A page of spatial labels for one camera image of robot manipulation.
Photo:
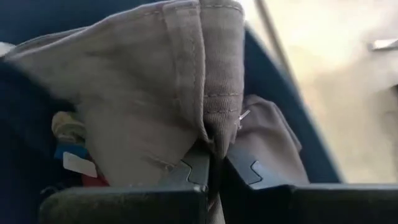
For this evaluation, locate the red cloth item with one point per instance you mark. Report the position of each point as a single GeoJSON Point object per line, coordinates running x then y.
{"type": "Point", "coordinates": [94, 181]}

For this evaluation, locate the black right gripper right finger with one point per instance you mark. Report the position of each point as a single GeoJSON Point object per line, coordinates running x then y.
{"type": "Point", "coordinates": [311, 205]}

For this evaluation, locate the navy white striped basket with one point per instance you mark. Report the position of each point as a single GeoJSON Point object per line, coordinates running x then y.
{"type": "Point", "coordinates": [280, 109]}

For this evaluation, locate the yellowish cloth item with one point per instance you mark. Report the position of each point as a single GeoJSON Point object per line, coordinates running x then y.
{"type": "Point", "coordinates": [66, 126]}

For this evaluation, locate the white label tag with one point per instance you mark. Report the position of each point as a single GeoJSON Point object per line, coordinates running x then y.
{"type": "Point", "coordinates": [79, 165]}

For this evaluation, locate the blue cloth item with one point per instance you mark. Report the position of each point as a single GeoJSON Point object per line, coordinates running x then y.
{"type": "Point", "coordinates": [70, 151]}

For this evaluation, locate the grey trousers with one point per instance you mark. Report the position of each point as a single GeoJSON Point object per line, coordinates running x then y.
{"type": "Point", "coordinates": [140, 87]}

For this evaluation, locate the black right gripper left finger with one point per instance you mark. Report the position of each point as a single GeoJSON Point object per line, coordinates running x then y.
{"type": "Point", "coordinates": [124, 205]}

